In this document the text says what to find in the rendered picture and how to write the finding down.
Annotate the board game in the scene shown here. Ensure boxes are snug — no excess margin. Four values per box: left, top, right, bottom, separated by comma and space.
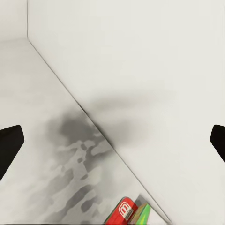
104, 197, 168, 225

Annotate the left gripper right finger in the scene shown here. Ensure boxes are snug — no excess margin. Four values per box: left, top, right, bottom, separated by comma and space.
210, 124, 225, 162

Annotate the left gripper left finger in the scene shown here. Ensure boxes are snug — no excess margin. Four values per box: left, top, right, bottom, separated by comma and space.
0, 125, 24, 181

